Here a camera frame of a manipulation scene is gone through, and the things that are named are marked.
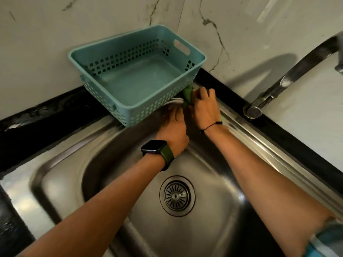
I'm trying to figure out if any teal plastic basket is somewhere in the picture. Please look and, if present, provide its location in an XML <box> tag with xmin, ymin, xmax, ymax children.
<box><xmin>67</xmin><ymin>24</ymin><xmax>207</xmax><ymax>128</ymax></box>

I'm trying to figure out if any green strap smartwatch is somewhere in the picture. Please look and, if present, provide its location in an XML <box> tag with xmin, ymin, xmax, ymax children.
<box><xmin>140</xmin><ymin>140</ymin><xmax>175</xmax><ymax>172</ymax></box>

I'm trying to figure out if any person's left forearm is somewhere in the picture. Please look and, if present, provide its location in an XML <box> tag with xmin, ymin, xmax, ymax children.
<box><xmin>16</xmin><ymin>155</ymin><xmax>166</xmax><ymax>257</ymax></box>

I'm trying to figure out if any person's right forearm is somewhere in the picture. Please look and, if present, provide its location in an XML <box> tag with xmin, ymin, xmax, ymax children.
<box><xmin>205</xmin><ymin>124</ymin><xmax>334</xmax><ymax>257</ymax></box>

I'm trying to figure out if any black bead bracelet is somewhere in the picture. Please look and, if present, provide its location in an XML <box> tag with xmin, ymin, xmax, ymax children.
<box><xmin>200</xmin><ymin>121</ymin><xmax>223</xmax><ymax>135</ymax></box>

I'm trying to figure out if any green cleaning cloth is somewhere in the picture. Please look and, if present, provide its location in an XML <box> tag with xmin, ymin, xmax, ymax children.
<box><xmin>182</xmin><ymin>85</ymin><xmax>194</xmax><ymax>108</ymax></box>

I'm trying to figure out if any person's right hand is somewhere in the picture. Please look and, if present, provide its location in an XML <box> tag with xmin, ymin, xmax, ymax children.
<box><xmin>188</xmin><ymin>86</ymin><xmax>222</xmax><ymax>131</ymax></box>

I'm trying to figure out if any person's left hand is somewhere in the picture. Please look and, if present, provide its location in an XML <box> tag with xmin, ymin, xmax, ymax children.
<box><xmin>155</xmin><ymin>107</ymin><xmax>190</xmax><ymax>158</ymax></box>

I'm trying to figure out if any plaid shirt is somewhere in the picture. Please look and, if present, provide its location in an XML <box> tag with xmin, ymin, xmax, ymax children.
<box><xmin>304</xmin><ymin>218</ymin><xmax>343</xmax><ymax>257</ymax></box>

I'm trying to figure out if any stainless steel sink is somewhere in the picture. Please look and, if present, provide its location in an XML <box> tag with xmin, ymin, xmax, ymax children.
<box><xmin>0</xmin><ymin>81</ymin><xmax>343</xmax><ymax>257</ymax></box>

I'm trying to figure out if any metal sink strainer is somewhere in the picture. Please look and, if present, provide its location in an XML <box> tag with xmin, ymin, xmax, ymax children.
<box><xmin>163</xmin><ymin>181</ymin><xmax>191</xmax><ymax>211</ymax></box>

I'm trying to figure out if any chrome faucet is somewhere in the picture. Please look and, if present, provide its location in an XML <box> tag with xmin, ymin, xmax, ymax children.
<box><xmin>242</xmin><ymin>31</ymin><xmax>343</xmax><ymax>120</ymax></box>

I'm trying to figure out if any metal sink drain flange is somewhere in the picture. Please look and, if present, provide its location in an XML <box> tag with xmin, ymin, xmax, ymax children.
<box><xmin>159</xmin><ymin>176</ymin><xmax>196</xmax><ymax>218</ymax></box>

